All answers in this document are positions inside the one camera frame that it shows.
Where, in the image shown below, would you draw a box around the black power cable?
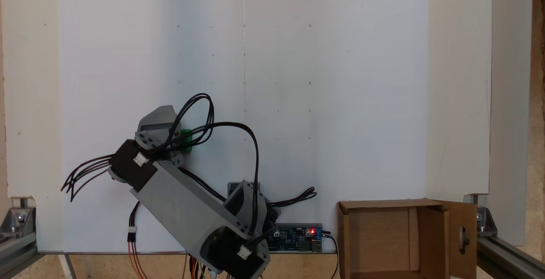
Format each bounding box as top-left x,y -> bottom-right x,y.
321,229 -> 340,279

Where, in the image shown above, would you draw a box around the orange and red wires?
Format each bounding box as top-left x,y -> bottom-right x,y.
128,241 -> 149,279

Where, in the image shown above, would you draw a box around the brown cardboard box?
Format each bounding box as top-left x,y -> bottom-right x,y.
336,198 -> 478,279

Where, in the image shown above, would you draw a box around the metal corner bracket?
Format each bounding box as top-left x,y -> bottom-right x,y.
463,193 -> 498,239
0,197 -> 38,239

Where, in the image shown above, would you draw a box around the black base wire bundle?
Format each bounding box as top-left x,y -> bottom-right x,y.
270,187 -> 318,208

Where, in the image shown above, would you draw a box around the black elbow wire loops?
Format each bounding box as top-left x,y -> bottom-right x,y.
162,93 -> 261,245

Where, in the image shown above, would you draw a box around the coloured jumper wires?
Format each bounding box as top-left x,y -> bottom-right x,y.
182,253 -> 218,279

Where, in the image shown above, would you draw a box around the black cable with white plug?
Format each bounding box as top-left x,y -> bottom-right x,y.
126,200 -> 142,242

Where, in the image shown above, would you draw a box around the black wrist wire bundle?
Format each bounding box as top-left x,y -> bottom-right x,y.
61,154 -> 116,203

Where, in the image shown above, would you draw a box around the blue power circuit board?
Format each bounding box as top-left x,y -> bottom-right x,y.
267,223 -> 324,253

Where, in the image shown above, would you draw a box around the aluminium frame rail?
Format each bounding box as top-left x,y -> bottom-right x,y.
0,232 -> 40,279
476,236 -> 545,279

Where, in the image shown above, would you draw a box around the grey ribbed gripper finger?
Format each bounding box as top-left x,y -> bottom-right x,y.
147,105 -> 178,120

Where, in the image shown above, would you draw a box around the green die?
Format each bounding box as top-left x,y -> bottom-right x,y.
180,129 -> 193,153

